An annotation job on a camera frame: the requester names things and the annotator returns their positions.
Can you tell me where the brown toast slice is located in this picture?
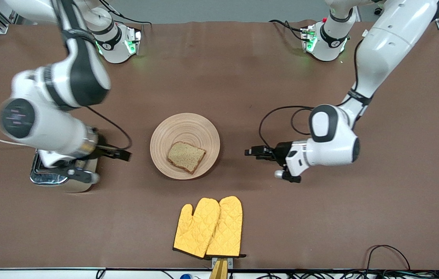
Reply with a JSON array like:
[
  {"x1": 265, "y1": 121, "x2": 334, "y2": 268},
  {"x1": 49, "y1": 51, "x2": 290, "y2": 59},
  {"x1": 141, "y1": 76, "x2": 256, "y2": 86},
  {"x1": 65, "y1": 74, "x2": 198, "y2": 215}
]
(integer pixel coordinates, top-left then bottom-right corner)
[{"x1": 167, "y1": 141, "x2": 207, "y2": 174}]

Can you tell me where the round wooden plate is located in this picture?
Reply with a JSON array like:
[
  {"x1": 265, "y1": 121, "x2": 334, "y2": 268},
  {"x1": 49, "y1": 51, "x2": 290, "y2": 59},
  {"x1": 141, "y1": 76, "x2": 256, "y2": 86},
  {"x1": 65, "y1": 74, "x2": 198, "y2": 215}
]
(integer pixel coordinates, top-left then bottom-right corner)
[{"x1": 150, "y1": 113, "x2": 220, "y2": 180}]

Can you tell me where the cream chrome two-slot toaster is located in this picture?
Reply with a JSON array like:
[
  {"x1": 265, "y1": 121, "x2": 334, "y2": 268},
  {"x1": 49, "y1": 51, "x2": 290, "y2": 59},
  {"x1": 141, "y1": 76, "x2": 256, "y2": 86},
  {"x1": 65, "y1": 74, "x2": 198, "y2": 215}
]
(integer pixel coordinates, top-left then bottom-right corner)
[{"x1": 29, "y1": 149, "x2": 100, "y2": 193}]

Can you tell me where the brown table cover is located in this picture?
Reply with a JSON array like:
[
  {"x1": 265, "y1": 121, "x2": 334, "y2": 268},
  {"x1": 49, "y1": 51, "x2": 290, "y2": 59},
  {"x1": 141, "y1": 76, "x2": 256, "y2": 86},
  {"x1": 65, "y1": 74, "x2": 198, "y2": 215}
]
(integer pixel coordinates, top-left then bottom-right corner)
[{"x1": 0, "y1": 19, "x2": 439, "y2": 271}]

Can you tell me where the yellow quilted oven mitt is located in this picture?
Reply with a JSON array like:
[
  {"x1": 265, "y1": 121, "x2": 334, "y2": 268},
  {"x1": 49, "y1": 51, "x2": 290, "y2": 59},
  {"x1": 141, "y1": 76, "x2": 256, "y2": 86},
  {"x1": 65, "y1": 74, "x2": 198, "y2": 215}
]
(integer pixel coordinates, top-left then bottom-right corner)
[
  {"x1": 173, "y1": 198, "x2": 221, "y2": 259},
  {"x1": 206, "y1": 196, "x2": 247, "y2": 258}
]

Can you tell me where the grey metal bracket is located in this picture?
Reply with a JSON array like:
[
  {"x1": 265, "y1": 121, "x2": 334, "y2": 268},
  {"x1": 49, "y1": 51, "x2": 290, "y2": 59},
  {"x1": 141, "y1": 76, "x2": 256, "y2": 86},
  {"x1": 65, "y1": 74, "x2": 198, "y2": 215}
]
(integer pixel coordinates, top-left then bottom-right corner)
[{"x1": 211, "y1": 257, "x2": 234, "y2": 269}]

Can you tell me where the looped black cable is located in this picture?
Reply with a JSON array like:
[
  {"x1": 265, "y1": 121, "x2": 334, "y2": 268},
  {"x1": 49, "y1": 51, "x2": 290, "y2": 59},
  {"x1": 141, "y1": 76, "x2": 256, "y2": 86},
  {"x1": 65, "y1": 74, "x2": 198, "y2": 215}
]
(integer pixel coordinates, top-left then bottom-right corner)
[{"x1": 365, "y1": 245, "x2": 412, "y2": 272}]

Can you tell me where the black left arm base cable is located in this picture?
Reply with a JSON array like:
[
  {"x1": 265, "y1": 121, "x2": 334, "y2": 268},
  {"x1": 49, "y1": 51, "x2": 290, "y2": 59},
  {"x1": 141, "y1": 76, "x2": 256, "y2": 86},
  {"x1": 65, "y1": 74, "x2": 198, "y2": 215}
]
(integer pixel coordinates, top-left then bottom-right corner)
[{"x1": 269, "y1": 19, "x2": 306, "y2": 41}]

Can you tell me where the black arm base cable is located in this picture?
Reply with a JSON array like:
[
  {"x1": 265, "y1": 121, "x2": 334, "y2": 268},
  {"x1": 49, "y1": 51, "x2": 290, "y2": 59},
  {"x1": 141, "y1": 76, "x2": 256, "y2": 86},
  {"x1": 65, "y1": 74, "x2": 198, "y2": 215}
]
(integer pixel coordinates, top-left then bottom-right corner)
[
  {"x1": 99, "y1": 0, "x2": 153, "y2": 31},
  {"x1": 269, "y1": 19, "x2": 306, "y2": 41}
]

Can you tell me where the black right arm base cable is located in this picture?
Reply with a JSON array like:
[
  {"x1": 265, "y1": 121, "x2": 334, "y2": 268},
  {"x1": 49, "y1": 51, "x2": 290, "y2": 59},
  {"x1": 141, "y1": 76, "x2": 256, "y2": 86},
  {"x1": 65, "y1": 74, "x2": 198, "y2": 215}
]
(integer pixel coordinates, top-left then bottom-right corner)
[{"x1": 99, "y1": 0, "x2": 153, "y2": 31}]

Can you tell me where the tangled black cable bundle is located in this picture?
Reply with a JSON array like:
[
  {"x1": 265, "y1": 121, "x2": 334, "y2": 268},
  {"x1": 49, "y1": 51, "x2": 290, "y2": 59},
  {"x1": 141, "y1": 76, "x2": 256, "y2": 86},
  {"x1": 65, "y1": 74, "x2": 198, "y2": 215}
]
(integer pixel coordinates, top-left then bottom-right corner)
[{"x1": 254, "y1": 270, "x2": 439, "y2": 279}]

